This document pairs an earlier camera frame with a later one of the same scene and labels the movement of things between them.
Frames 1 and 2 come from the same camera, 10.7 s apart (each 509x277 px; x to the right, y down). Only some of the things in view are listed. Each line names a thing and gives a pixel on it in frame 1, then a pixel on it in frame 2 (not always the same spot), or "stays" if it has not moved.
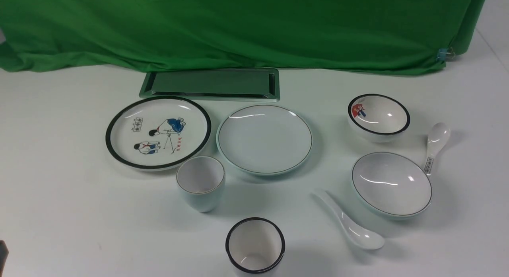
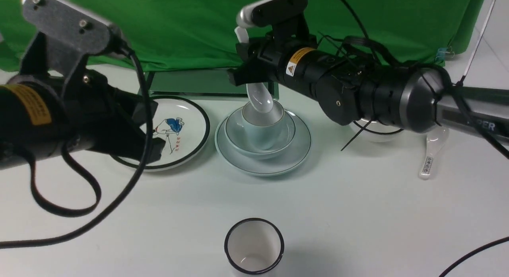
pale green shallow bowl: [391, 186] to [237, 139]
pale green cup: [202, 180] to [262, 129]
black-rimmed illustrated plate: [154, 132] stays
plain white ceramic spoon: [360, 235] to [259, 94]
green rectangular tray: [258, 84] stays
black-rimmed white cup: [255, 245] stays
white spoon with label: [439, 134] stays
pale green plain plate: [264, 140] stays
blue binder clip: [445, 54] stays
